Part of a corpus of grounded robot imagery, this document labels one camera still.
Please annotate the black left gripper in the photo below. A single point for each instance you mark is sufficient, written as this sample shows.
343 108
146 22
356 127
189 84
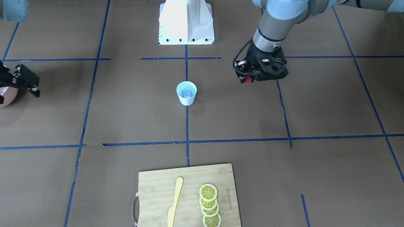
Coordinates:
253 56

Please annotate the clear ice cube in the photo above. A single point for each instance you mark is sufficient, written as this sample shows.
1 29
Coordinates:
187 94

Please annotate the red strawberry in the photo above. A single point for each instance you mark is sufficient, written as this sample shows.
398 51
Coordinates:
248 79

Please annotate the bamboo cutting board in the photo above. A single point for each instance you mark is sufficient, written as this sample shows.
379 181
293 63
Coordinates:
156 192

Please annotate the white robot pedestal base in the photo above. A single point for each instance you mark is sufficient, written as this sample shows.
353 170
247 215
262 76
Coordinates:
186 22

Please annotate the pink bowl with ice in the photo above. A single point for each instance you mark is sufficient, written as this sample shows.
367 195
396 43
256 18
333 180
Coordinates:
9 94

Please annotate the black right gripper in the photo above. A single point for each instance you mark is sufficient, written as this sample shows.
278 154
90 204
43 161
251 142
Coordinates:
22 78

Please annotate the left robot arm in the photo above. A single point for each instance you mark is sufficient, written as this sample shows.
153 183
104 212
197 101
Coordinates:
279 16

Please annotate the light blue plastic cup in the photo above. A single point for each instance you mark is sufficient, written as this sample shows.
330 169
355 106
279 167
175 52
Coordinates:
181 88

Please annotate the bottom lemon slice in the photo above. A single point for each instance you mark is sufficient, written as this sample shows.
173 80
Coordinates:
214 221

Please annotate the yellow plastic knife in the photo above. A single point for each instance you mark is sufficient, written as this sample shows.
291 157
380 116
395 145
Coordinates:
172 210

